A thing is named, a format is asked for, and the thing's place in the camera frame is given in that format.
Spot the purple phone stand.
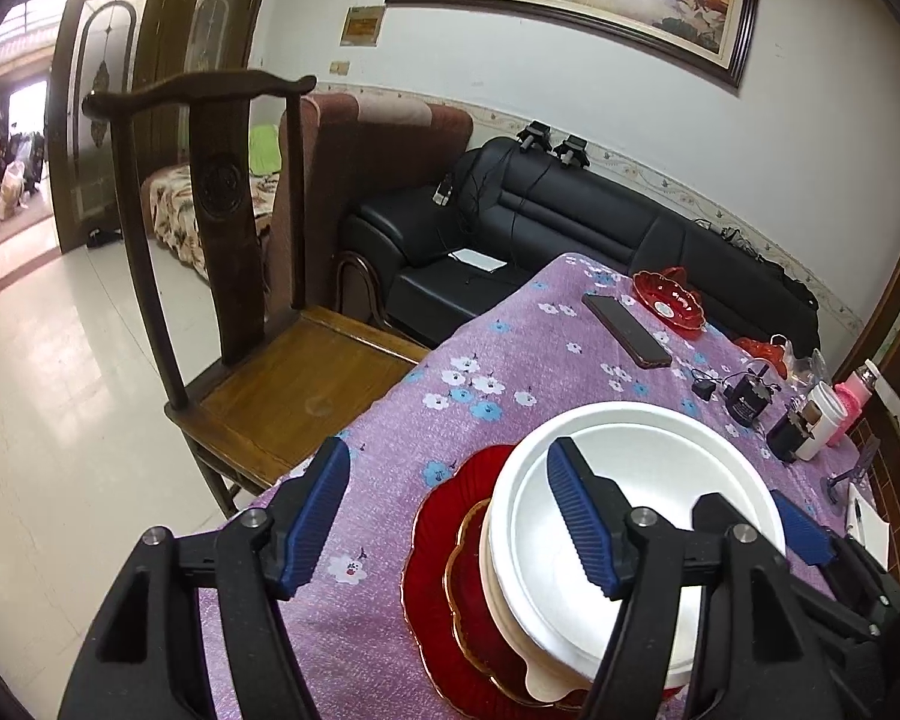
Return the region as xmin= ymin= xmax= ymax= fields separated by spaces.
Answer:
xmin=821 ymin=436 xmax=881 ymax=507

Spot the red plastic bag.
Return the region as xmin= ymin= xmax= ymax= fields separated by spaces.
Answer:
xmin=735 ymin=337 xmax=788 ymax=379

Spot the dark wooden chair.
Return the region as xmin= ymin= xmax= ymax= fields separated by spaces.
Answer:
xmin=82 ymin=70 xmax=427 ymax=517

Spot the small framed certificate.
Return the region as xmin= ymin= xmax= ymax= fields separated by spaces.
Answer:
xmin=340 ymin=5 xmax=386 ymax=47

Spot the pink water bottle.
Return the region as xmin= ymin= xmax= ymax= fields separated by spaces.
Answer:
xmin=829 ymin=359 xmax=881 ymax=445

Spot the black device with cable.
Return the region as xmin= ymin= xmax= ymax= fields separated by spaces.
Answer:
xmin=722 ymin=361 xmax=777 ymax=427

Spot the white plastic jar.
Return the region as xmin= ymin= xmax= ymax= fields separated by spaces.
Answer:
xmin=795 ymin=382 xmax=847 ymax=461

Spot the black leather sofa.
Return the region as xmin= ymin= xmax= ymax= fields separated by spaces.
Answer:
xmin=340 ymin=137 xmax=821 ymax=356

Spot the black gripper on sofa right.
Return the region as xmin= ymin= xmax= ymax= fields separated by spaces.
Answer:
xmin=553 ymin=135 xmax=590 ymax=169

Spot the black power adapter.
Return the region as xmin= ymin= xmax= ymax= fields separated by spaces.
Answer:
xmin=691 ymin=377 xmax=717 ymax=401

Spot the white paper on sofa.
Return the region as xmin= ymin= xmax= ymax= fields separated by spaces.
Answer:
xmin=448 ymin=249 xmax=507 ymax=273

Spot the cream plastic bowl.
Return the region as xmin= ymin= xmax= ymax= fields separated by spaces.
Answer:
xmin=479 ymin=517 xmax=590 ymax=704

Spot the floral patterned bed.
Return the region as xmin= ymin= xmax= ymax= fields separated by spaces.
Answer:
xmin=141 ymin=164 xmax=278 ymax=280

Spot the black smartphone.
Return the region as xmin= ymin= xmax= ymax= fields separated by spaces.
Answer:
xmin=582 ymin=294 xmax=673 ymax=369

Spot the large red scalloped plate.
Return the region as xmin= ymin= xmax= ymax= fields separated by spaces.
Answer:
xmin=401 ymin=445 xmax=560 ymax=718

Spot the white foam bowl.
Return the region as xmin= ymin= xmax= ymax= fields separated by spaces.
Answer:
xmin=485 ymin=400 xmax=790 ymax=691

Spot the purple floral tablecloth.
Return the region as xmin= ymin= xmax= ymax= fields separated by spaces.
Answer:
xmin=281 ymin=254 xmax=857 ymax=718

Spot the wooden glass door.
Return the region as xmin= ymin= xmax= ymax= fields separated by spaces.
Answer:
xmin=46 ymin=0 xmax=261 ymax=252

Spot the black gripper on sofa left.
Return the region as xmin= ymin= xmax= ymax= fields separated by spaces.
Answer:
xmin=517 ymin=121 xmax=551 ymax=153

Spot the small red plate far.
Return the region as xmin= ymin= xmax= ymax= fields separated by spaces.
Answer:
xmin=631 ymin=265 xmax=707 ymax=338

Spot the white notebook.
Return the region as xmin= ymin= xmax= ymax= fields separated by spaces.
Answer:
xmin=845 ymin=484 xmax=891 ymax=569

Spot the black cylindrical container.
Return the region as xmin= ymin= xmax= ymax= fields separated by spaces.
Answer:
xmin=766 ymin=406 xmax=811 ymax=465

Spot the black gripper on sofa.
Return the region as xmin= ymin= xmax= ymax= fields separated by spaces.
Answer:
xmin=553 ymin=135 xmax=590 ymax=169
xmin=517 ymin=121 xmax=551 ymax=153

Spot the brown armchair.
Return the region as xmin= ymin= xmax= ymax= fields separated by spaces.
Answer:
xmin=265 ymin=91 xmax=473 ymax=314

